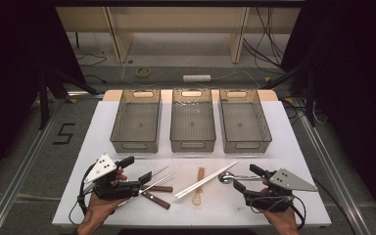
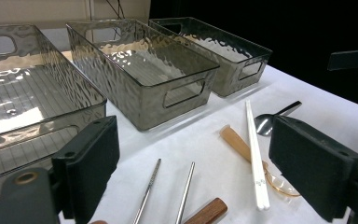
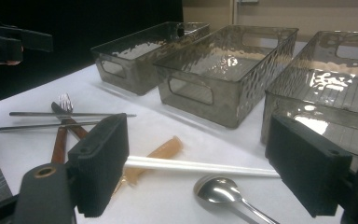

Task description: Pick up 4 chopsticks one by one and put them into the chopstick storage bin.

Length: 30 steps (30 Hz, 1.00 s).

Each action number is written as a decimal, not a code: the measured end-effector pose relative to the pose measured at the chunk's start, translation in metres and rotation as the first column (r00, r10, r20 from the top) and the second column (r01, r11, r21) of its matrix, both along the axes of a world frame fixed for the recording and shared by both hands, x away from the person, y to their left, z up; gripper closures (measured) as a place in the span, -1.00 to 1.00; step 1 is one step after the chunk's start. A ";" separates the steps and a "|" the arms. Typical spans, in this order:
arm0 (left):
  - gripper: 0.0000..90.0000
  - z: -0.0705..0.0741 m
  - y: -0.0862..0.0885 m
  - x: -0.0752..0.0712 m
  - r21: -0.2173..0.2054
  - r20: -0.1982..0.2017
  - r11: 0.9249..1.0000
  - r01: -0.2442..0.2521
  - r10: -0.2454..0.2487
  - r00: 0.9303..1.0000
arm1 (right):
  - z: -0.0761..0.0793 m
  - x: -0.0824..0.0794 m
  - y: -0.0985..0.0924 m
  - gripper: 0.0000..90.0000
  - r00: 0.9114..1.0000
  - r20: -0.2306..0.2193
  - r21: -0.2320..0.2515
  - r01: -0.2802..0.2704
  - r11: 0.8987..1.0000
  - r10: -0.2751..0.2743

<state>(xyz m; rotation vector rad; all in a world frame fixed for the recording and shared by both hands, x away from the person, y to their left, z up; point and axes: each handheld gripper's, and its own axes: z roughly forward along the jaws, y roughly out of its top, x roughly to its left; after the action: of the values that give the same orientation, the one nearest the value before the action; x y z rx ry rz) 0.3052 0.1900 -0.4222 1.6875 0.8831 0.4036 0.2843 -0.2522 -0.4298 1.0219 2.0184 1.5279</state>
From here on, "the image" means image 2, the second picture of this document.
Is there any smoky clear plastic bin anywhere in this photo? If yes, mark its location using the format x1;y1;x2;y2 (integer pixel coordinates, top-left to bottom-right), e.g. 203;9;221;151
0;23;108;208
148;17;274;98
65;18;221;132

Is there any metal spoon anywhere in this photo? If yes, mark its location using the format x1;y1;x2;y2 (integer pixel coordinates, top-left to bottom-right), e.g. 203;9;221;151
254;100;303;137

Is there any wooden spoon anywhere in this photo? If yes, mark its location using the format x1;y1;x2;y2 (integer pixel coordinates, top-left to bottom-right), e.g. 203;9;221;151
219;124;302;198

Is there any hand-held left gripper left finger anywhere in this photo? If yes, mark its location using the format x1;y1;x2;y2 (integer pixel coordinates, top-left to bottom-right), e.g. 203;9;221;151
51;115;120;224

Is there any white chopstick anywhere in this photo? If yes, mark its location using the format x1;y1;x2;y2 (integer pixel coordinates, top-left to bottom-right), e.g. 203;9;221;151
247;100;270;212
245;99;267;211

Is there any beige wooden shelf unit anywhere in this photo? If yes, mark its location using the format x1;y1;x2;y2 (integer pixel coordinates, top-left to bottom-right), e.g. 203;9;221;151
0;0;152;31

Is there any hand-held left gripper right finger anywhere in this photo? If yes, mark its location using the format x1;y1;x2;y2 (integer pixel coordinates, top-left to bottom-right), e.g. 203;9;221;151
268;115;358;223

